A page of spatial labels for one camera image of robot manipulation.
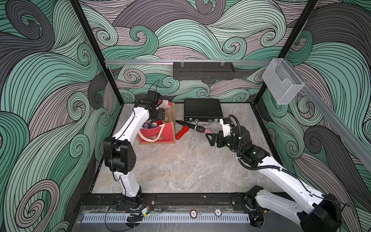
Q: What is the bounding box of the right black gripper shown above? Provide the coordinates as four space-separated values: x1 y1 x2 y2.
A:
206 129 243 155

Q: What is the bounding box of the red flashlight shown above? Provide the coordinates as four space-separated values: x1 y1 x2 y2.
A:
175 126 189 140

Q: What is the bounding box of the red jute tote bag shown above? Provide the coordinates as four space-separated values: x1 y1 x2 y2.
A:
137 100 176 145

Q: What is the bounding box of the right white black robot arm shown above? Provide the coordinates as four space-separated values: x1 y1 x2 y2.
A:
205 126 342 232

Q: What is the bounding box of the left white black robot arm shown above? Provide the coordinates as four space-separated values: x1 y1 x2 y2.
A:
103 90 165 199

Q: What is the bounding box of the black microphone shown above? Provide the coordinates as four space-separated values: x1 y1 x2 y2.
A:
176 120 205 133

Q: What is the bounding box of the black hard case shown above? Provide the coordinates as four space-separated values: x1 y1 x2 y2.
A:
184 98 223 122

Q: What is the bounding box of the black wall shelf tray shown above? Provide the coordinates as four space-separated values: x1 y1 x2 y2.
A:
173 61 236 80

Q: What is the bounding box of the clear plastic wall bin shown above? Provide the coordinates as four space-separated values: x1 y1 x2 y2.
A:
262 58 304 105

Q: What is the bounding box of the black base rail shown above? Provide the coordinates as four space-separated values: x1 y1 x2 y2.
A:
78 192 258 212

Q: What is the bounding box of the white slotted cable duct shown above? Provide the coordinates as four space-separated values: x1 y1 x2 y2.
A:
82 213 250 224

